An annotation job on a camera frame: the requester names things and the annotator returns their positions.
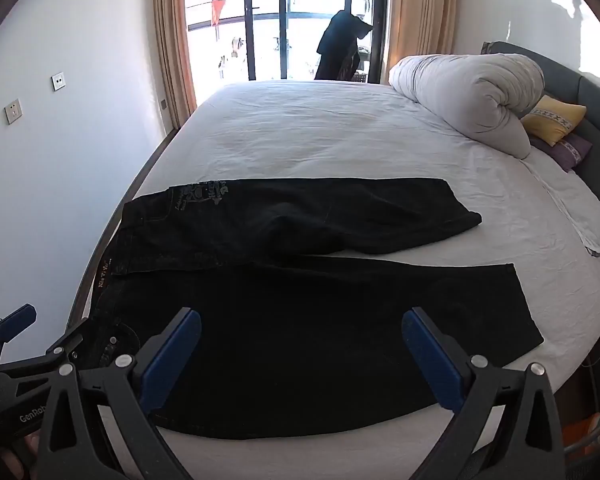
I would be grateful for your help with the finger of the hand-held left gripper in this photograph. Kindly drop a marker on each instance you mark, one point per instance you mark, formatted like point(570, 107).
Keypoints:
point(55, 355)
point(14, 319)

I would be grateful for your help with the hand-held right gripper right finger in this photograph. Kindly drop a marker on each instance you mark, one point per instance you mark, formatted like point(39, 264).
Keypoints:
point(430, 355)

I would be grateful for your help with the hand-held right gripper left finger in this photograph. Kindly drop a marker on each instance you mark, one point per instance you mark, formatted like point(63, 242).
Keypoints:
point(172, 355)

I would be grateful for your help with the black denim pants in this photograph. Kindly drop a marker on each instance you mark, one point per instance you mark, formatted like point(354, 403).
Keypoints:
point(280, 335)

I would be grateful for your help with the person's left hand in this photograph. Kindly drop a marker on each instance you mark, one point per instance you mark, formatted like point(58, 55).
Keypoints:
point(22, 452)

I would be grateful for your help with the orange patterned cloth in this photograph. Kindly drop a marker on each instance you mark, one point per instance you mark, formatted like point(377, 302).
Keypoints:
point(587, 427)

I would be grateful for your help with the white folded cloth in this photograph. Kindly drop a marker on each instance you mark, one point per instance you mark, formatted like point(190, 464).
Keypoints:
point(580, 205)

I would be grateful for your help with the purple patterned pillow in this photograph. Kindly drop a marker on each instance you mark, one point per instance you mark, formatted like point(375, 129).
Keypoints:
point(567, 152)

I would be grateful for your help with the bed with white sheet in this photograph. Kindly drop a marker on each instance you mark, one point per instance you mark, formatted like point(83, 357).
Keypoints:
point(305, 130)

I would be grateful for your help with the rolled white duvet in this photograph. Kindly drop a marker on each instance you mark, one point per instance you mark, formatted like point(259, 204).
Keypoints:
point(460, 95)

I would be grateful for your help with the yellow patterned pillow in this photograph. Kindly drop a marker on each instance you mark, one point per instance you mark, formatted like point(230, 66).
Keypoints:
point(552, 117)

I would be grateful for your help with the grey upholstered headboard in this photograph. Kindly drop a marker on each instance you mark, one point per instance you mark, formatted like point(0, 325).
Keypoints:
point(597, 100)

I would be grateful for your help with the beige curtain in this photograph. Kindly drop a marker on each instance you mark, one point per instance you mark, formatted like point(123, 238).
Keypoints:
point(172, 35)
point(420, 10)

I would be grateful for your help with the black garment on chair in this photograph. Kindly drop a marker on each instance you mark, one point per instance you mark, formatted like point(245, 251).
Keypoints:
point(337, 45)

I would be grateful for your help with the black framed balcony door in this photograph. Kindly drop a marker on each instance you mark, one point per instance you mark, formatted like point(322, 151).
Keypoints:
point(250, 20)

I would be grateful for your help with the red hanging cloth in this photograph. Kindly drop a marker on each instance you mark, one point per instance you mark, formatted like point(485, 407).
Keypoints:
point(218, 10)

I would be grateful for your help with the white wall socket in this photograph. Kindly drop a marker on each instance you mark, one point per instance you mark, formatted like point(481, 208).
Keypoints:
point(58, 82)
point(13, 111)

